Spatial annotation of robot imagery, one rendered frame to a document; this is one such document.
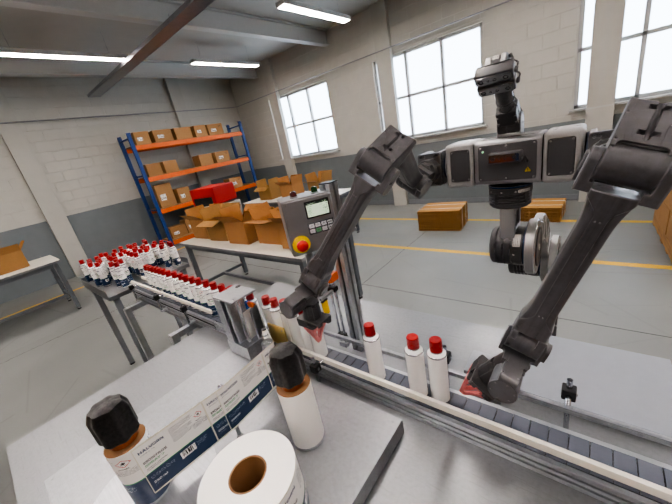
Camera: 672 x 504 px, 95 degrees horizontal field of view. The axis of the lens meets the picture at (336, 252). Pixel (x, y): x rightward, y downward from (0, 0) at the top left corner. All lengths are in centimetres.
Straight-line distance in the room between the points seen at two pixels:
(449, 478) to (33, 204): 796
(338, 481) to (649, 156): 86
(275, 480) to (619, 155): 81
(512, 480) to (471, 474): 9
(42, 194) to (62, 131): 131
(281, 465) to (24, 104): 809
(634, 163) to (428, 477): 77
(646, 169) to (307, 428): 84
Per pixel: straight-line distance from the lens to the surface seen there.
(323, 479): 92
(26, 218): 817
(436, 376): 94
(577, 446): 99
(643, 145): 64
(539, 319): 74
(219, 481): 82
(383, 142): 78
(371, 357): 102
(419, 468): 96
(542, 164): 118
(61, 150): 834
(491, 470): 97
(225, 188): 645
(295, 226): 101
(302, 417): 88
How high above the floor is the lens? 163
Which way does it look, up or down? 20 degrees down
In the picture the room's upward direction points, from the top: 12 degrees counter-clockwise
